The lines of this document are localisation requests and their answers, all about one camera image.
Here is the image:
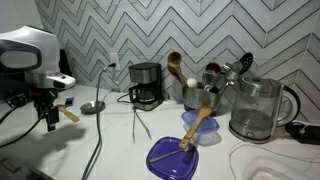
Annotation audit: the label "clear container with blue lid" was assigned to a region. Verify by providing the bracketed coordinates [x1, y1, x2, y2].
[181, 109, 221, 146]

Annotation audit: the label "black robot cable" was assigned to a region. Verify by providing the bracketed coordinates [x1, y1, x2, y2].
[0, 102, 52, 149]

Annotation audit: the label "black slotted spoon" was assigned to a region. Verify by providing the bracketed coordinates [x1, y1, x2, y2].
[238, 52, 254, 76]

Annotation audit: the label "steel utensil holder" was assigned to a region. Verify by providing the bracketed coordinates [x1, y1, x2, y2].
[182, 82, 221, 117]

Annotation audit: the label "black coffee maker cord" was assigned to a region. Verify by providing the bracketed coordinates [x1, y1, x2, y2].
[116, 92, 134, 105]

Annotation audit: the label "white round-headed utensil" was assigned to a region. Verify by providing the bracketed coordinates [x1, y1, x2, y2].
[186, 77, 198, 89]

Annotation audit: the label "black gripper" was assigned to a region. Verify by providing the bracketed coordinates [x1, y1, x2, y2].
[31, 88, 61, 133]

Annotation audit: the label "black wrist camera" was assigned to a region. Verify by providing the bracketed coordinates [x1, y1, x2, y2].
[2, 92, 32, 108]

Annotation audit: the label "small round metal dish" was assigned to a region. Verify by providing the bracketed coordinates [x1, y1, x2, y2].
[79, 100, 107, 116]

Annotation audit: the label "dark green power cable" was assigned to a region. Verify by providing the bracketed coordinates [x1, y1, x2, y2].
[80, 62, 117, 180]

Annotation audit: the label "glass electric kettle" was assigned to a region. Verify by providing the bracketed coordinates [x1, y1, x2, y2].
[228, 76, 302, 145]

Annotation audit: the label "purple plastic lid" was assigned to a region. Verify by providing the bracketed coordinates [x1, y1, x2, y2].
[145, 136, 200, 180]

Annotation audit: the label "thin white cable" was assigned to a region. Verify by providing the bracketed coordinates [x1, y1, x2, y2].
[227, 141, 320, 180]

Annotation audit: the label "metal kitchen tongs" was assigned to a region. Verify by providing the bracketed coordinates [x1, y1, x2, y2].
[131, 106, 153, 145]

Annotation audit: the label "long wooden spoon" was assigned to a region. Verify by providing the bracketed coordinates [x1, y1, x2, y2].
[55, 104, 81, 123]

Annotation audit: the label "wooden spoon in holder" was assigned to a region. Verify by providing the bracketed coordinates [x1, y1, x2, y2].
[166, 51, 188, 88]

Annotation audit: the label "wooden spatula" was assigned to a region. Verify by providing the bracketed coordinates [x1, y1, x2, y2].
[178, 105, 214, 152]

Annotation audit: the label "black steel coffee maker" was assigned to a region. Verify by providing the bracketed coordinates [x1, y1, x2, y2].
[128, 62, 165, 112]

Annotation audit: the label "clear plastic container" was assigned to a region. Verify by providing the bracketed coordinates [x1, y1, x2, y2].
[242, 155, 303, 180]

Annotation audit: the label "white wall outlet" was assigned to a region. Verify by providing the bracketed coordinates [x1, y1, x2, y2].
[109, 52, 121, 72]

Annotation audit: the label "metal spoon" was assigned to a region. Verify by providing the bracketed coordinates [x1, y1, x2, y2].
[148, 147, 188, 164]

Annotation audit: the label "small blue object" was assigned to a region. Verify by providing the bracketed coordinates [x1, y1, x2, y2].
[64, 96, 75, 108]

